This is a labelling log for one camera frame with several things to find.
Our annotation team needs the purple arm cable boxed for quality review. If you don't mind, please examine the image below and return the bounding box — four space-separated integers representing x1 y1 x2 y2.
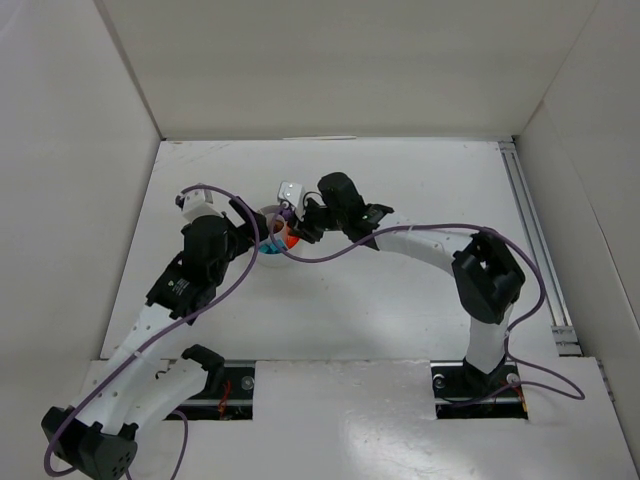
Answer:
267 204 586 406
43 184 261 480

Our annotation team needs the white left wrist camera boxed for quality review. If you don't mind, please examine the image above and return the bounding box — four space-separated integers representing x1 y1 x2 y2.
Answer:
175 188 221 223

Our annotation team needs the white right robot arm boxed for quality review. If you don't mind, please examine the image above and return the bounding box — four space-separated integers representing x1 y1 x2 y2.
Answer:
278 172 525 386

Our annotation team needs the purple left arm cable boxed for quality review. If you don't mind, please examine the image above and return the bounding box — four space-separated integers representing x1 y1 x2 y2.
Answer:
43 184 261 480

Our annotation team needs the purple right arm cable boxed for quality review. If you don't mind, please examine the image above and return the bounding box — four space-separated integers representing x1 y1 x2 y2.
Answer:
267 204 586 406

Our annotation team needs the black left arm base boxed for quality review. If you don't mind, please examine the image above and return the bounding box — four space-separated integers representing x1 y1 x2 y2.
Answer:
175 344 256 421

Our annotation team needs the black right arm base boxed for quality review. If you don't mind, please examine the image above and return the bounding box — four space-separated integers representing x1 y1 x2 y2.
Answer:
430 361 528 420

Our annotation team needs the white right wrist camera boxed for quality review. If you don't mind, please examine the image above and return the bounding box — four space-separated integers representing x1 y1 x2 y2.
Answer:
277 181 306 219

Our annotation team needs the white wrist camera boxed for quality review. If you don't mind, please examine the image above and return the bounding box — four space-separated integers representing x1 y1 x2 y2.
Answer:
277 181 306 219
175 188 221 223

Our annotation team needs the white divided round container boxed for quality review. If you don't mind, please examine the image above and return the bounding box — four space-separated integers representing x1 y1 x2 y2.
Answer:
257 205 304 268

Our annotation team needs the long teal lego brick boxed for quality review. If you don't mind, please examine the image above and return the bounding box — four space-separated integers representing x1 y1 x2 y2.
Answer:
259 243 281 255

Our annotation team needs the aluminium rail right side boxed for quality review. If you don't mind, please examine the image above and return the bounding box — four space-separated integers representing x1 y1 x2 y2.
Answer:
498 140 583 357

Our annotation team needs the orange figure-eight lego piece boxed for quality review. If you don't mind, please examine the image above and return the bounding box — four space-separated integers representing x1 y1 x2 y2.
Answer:
284 235 300 250

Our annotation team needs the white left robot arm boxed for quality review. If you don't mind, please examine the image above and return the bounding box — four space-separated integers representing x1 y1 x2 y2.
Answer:
41 190 268 479

